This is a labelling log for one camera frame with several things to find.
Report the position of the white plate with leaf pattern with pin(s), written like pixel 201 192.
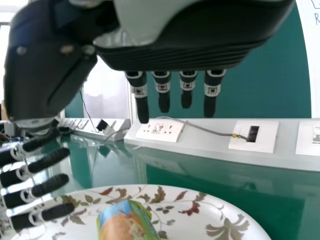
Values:
pixel 200 225

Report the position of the white panel with black slot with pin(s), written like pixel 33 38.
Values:
pixel 266 137

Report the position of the yellow-green biscuit packet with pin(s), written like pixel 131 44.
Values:
pixel 125 222

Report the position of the white wall socket panel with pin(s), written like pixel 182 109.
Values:
pixel 172 133

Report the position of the whiteboard with blue writing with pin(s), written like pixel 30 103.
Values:
pixel 315 75

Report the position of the white panel with printed label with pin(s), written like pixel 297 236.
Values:
pixel 305 140

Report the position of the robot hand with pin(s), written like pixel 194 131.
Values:
pixel 50 183
pixel 187 32

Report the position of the small black plug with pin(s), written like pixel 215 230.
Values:
pixel 100 125

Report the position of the long white socket strip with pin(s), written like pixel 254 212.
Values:
pixel 120 125

